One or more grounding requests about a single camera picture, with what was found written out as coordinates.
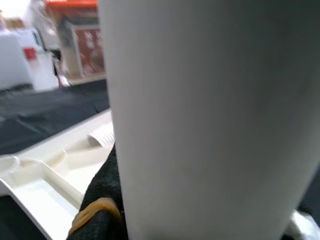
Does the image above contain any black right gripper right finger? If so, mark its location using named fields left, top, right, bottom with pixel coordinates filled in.
left=283, top=201, right=320, bottom=240

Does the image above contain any white plastic children table top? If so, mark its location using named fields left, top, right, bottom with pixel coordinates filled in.
left=0, top=107, right=118, bottom=240

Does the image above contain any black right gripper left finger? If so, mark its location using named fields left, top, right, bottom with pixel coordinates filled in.
left=67, top=139, right=130, bottom=240

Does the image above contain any red printed carton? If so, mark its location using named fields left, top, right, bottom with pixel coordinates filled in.
left=58, top=17, right=106, bottom=77

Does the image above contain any white box appliance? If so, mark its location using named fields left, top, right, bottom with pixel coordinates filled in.
left=0, top=28, right=60, bottom=91

